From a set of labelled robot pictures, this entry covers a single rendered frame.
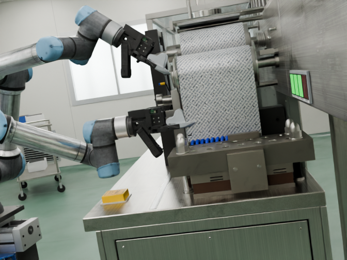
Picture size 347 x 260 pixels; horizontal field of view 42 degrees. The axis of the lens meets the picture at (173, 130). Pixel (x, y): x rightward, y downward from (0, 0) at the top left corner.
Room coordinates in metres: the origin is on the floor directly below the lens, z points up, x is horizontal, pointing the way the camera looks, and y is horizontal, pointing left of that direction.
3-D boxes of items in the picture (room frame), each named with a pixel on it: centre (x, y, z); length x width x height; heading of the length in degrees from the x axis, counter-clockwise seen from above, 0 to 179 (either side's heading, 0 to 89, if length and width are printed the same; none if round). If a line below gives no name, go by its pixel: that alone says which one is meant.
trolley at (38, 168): (5.97, 1.87, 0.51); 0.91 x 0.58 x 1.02; 16
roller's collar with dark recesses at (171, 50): (1.75, -0.05, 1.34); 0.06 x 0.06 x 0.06; 82
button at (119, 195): (1.37, 0.21, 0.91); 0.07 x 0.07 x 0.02; 82
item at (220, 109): (1.42, -0.16, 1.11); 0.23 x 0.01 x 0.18; 82
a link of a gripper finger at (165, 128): (1.43, 0.02, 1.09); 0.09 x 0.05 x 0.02; 81
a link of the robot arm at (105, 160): (1.49, 0.24, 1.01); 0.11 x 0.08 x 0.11; 26
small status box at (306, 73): (1.07, -0.31, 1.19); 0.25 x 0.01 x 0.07; 172
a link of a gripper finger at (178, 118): (1.42, -0.03, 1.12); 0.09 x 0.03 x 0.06; 81
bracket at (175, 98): (1.54, -0.01, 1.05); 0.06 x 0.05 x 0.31; 82
